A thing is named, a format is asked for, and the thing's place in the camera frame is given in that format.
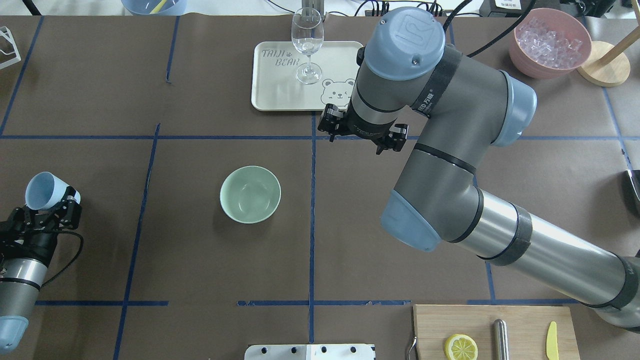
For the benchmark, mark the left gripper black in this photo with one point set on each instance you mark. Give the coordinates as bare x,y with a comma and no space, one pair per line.
40,241

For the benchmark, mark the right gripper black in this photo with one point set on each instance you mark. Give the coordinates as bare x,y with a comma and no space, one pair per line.
332,123

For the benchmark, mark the light blue plastic cup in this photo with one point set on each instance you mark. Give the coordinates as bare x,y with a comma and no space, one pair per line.
45,190

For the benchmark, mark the green bowl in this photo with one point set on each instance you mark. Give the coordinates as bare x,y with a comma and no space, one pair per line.
250,194

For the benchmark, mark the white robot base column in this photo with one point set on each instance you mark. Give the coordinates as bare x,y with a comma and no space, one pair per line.
335,351

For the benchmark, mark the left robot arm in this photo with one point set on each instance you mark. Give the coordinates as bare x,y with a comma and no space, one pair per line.
28,239

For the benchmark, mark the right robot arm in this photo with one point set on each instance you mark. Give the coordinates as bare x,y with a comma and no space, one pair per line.
469,107

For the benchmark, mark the blue bowl with fork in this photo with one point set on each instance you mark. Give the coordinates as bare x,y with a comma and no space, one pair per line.
155,7

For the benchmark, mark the pink bowl of ice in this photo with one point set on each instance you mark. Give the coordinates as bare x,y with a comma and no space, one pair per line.
549,43

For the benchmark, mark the cream bear serving tray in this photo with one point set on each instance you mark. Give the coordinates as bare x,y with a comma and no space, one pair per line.
276,88

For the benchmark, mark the clear wine glass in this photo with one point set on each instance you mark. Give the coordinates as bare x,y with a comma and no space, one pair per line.
307,36

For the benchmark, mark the lemon half slice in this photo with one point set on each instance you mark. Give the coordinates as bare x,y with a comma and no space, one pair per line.
460,346

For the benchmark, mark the wooden cup stand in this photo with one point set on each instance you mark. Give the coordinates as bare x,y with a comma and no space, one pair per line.
608,66

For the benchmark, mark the wooden cutting board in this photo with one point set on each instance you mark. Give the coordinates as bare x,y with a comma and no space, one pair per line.
527,328

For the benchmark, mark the steel muddler black tip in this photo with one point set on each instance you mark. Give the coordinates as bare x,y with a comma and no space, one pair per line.
501,342

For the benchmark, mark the yellow plastic knife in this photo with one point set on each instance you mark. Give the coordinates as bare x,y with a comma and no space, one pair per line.
551,341

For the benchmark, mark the white wire cup rack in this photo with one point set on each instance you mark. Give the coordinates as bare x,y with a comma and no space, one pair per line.
9,52

